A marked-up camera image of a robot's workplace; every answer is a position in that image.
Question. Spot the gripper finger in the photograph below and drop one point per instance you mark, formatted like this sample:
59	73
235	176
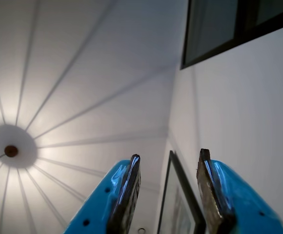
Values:
239	202
100	202

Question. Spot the small round ceiling fixture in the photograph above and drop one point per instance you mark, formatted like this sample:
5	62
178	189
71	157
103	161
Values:
141	230

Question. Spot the black framed picture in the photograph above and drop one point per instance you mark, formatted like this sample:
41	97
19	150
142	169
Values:
173	209

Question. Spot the ceiling pendant lamp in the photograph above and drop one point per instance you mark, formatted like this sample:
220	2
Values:
11	151

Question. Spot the black framed window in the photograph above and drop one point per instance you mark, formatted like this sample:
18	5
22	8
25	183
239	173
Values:
246	22

